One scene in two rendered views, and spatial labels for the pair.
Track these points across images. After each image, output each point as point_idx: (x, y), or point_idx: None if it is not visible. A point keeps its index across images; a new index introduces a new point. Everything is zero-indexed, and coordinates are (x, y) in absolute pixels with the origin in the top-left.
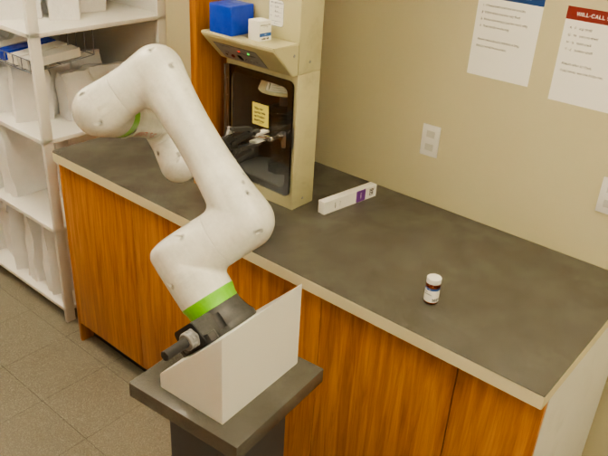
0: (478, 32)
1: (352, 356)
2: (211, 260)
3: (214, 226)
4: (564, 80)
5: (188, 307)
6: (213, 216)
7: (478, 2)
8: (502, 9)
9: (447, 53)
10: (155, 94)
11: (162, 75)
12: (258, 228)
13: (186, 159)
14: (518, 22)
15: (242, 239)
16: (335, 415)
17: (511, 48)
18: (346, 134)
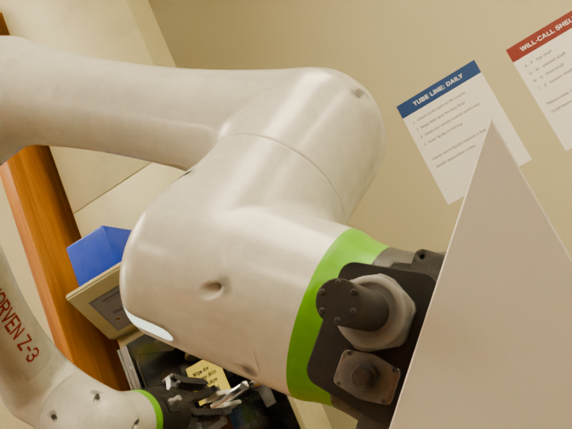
0: (428, 152)
1: None
2: (292, 179)
3: (258, 116)
4: (567, 118)
5: (302, 297)
6: (243, 115)
7: (405, 125)
8: (438, 110)
9: (409, 204)
10: (18, 68)
11: (23, 44)
12: (356, 87)
13: (127, 110)
14: (466, 106)
15: (338, 111)
16: None
17: (479, 137)
18: (341, 422)
